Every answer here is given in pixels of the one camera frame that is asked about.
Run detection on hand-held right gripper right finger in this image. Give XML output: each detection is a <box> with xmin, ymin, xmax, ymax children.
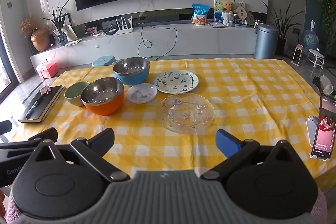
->
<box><xmin>200</xmin><ymin>129</ymin><xmax>302</xmax><ymax>180</ymax></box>

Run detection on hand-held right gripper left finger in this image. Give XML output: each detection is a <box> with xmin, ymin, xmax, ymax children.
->
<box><xmin>34</xmin><ymin>128</ymin><xmax>131</xmax><ymax>182</ymax></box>

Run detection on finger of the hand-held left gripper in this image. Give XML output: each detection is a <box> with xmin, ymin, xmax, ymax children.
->
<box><xmin>0</xmin><ymin>120</ymin><xmax>13</xmax><ymax>136</ymax></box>
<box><xmin>0</xmin><ymin>127</ymin><xmax>59</xmax><ymax>157</ymax></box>

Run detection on orange steel bowl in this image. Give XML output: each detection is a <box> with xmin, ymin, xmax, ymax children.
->
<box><xmin>80</xmin><ymin>77</ymin><xmax>125</xmax><ymax>116</ymax></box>

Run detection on green ceramic bowl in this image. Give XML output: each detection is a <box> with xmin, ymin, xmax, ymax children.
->
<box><xmin>64</xmin><ymin>81</ymin><xmax>90</xmax><ymax>107</ymax></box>

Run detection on clear glass plate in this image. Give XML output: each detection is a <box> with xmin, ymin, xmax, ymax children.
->
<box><xmin>158</xmin><ymin>93</ymin><xmax>215</xmax><ymax>134</ymax></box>

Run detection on small white patterned plate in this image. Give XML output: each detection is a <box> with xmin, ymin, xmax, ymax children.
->
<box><xmin>126</xmin><ymin>83</ymin><xmax>158</xmax><ymax>104</ymax></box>

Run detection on blue steel bowl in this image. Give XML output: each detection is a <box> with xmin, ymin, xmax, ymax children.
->
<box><xmin>113</xmin><ymin>57</ymin><xmax>151</xmax><ymax>86</ymax></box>

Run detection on white fruit print plate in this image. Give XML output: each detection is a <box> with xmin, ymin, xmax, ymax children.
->
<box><xmin>154</xmin><ymin>70</ymin><xmax>199</xmax><ymax>94</ymax></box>

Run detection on person's left forearm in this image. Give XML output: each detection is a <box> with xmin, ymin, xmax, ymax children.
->
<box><xmin>0</xmin><ymin>190</ymin><xmax>6</xmax><ymax>216</ymax></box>

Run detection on black pen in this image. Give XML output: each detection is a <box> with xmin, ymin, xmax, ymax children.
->
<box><xmin>25</xmin><ymin>94</ymin><xmax>45</xmax><ymax>119</ymax></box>

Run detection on black notebook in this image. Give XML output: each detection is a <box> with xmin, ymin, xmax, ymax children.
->
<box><xmin>18</xmin><ymin>85</ymin><xmax>66</xmax><ymax>124</ymax></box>

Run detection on yellow checkered tablecloth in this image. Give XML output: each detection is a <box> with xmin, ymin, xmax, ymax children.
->
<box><xmin>10</xmin><ymin>57</ymin><xmax>336</xmax><ymax>190</ymax></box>

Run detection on glass sliding door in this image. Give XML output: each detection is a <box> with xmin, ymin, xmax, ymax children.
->
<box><xmin>0</xmin><ymin>22</ymin><xmax>21</xmax><ymax>98</ymax></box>

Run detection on pink storage box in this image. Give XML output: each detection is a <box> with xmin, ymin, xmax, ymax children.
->
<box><xmin>36</xmin><ymin>59</ymin><xmax>58</xmax><ymax>79</ymax></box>

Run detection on blue plastic stool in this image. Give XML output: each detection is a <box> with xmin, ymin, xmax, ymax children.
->
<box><xmin>92</xmin><ymin>55</ymin><xmax>117</xmax><ymax>68</ymax></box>

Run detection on golden acorn vase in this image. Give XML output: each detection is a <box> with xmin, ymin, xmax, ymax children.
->
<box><xmin>31</xmin><ymin>28</ymin><xmax>50</xmax><ymax>52</ymax></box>

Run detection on blue glass vase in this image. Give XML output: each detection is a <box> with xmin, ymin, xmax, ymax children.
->
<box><xmin>57</xmin><ymin>32</ymin><xmax>68</xmax><ymax>46</ymax></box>

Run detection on smartphone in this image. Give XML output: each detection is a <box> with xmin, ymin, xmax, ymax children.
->
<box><xmin>310</xmin><ymin>95</ymin><xmax>336</xmax><ymax>160</ymax></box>

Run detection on dried flowers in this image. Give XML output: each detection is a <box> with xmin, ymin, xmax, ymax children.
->
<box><xmin>19</xmin><ymin>17</ymin><xmax>38</xmax><ymax>35</ymax></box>

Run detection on white canvas bag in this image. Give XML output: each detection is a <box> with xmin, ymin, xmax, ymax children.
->
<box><xmin>52</xmin><ymin>24</ymin><xmax>78</xmax><ymax>42</ymax></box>

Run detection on grey trash can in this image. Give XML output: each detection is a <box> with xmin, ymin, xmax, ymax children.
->
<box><xmin>254</xmin><ymin>24</ymin><xmax>279</xmax><ymax>59</ymax></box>

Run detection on white marble television cabinet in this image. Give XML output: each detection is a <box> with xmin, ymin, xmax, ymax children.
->
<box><xmin>29</xmin><ymin>21</ymin><xmax>259</xmax><ymax>67</ymax></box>

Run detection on white router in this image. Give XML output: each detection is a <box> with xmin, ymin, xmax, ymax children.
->
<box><xmin>115</xmin><ymin>17</ymin><xmax>134</xmax><ymax>35</ymax></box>

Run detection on potted long leaf plant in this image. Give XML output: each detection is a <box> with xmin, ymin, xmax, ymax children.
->
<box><xmin>262</xmin><ymin>1</ymin><xmax>306</xmax><ymax>55</ymax></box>

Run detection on small pink heater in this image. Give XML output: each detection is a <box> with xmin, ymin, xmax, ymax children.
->
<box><xmin>292</xmin><ymin>44</ymin><xmax>304</xmax><ymax>65</ymax></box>

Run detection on green leafy plant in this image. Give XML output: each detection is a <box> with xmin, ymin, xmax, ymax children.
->
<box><xmin>43</xmin><ymin>0</ymin><xmax>71</xmax><ymax>34</ymax></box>

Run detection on white round stool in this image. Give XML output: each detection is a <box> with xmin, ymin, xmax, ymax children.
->
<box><xmin>307</xmin><ymin>49</ymin><xmax>325</xmax><ymax>71</ymax></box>

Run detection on round paper fan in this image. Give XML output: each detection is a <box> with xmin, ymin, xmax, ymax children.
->
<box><xmin>235</xmin><ymin>6</ymin><xmax>248</xmax><ymax>25</ymax></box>

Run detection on blue water jug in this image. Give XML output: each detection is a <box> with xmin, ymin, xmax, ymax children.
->
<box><xmin>303</xmin><ymin>20</ymin><xmax>319</xmax><ymax>52</ymax></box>

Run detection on blue snack bag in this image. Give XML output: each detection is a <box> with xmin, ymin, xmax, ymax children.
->
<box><xmin>192</xmin><ymin>3</ymin><xmax>211</xmax><ymax>25</ymax></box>

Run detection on green painting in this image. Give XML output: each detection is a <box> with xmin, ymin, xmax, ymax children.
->
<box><xmin>214</xmin><ymin>0</ymin><xmax>246</xmax><ymax>22</ymax></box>

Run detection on brown teddy bear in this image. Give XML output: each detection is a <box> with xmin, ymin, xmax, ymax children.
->
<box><xmin>220</xmin><ymin>1</ymin><xmax>235</xmax><ymax>14</ymax></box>

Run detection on hanging green vine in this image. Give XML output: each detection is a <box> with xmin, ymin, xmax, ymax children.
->
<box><xmin>273</xmin><ymin>0</ymin><xmax>336</xmax><ymax>51</ymax></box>

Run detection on black cable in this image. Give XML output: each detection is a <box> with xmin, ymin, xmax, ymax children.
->
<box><xmin>138</xmin><ymin>22</ymin><xmax>177</xmax><ymax>60</ymax></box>

